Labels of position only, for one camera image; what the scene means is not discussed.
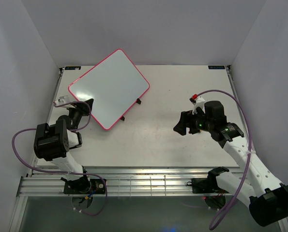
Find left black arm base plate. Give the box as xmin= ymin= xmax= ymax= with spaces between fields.
xmin=63 ymin=179 xmax=105 ymax=195

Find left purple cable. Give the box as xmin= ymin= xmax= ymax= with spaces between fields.
xmin=11 ymin=101 xmax=108 ymax=217

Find pink framed whiteboard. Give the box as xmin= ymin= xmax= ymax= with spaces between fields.
xmin=68 ymin=49 xmax=150 ymax=131

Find purple cable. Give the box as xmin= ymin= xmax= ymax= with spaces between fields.
xmin=11 ymin=101 xmax=108 ymax=217
xmin=198 ymin=89 xmax=253 ymax=230

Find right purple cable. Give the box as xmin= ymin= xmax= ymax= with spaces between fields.
xmin=198 ymin=89 xmax=253 ymax=230

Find black wire easel stand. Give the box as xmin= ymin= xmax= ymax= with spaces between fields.
xmin=120 ymin=98 xmax=141 ymax=121

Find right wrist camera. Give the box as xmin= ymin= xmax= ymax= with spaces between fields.
xmin=189 ymin=94 xmax=205 ymax=115

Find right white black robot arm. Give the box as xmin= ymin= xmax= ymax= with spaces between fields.
xmin=173 ymin=97 xmax=288 ymax=227

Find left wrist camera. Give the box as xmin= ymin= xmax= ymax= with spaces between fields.
xmin=53 ymin=96 xmax=72 ymax=108

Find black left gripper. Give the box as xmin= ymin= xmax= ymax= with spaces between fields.
xmin=66 ymin=99 xmax=93 ymax=131

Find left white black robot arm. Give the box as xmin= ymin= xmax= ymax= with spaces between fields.
xmin=33 ymin=96 xmax=106 ymax=197

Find blue table label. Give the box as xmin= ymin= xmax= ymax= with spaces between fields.
xmin=208 ymin=65 xmax=225 ymax=70
xmin=64 ymin=66 xmax=81 ymax=71

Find right blue table label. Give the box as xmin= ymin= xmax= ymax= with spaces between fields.
xmin=208 ymin=65 xmax=225 ymax=70

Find aluminium table edge rail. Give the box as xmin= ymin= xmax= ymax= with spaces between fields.
xmin=225 ymin=65 xmax=249 ymax=145

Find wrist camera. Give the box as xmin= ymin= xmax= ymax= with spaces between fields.
xmin=53 ymin=96 xmax=72 ymax=108
xmin=189 ymin=94 xmax=205 ymax=115

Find aluminium front rail frame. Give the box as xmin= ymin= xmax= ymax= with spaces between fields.
xmin=17 ymin=167 xmax=211 ymax=197

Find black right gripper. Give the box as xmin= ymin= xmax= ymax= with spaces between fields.
xmin=173 ymin=107 xmax=213 ymax=136

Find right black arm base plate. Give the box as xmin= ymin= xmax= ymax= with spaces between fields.
xmin=186 ymin=178 xmax=226 ymax=194

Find left blue table label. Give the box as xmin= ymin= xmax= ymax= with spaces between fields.
xmin=64 ymin=66 xmax=81 ymax=71

